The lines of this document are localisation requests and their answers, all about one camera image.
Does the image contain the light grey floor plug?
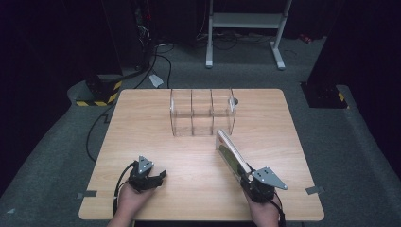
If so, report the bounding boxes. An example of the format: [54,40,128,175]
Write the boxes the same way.
[148,74,165,89]

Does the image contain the green leaf picture book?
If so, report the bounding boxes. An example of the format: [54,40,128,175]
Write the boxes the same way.
[215,129,253,184]

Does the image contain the dark equipment tower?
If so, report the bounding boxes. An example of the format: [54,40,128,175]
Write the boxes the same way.
[131,0,159,71]

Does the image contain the hand-held gripper cable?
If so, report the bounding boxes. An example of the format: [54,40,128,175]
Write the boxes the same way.
[113,160,140,216]
[271,191,288,227]

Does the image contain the looped black floor cable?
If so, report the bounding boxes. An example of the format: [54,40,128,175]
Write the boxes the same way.
[133,42,175,90]

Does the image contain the tangled cables under stand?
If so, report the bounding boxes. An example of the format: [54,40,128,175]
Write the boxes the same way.
[195,29,276,51]

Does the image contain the white metal stand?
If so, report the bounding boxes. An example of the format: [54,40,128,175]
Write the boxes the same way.
[205,0,293,71]

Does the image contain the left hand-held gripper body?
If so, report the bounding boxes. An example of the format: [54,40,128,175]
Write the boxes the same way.
[127,155,156,192]

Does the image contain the right hand-held gripper cable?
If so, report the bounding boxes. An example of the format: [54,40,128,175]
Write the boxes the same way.
[271,191,288,227]

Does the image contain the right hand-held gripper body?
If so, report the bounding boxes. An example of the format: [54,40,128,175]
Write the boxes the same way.
[240,166,288,203]

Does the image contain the black yellow striped stand base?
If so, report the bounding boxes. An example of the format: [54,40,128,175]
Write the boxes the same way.
[300,81,350,110]
[75,74,124,108]

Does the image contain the person's right hand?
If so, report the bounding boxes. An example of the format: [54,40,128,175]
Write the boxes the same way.
[245,192,282,227]

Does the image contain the person's left hand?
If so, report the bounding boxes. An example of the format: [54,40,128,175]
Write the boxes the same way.
[117,183,158,220]

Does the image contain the clear acrylic divider rack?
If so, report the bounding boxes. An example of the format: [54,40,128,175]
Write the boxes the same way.
[169,87,237,138]

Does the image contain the grey tape piece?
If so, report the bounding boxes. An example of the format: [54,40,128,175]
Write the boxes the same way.
[77,190,98,200]
[305,185,326,196]

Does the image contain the left hand-held gripper cable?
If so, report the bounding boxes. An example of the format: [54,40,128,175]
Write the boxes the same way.
[113,160,140,216]

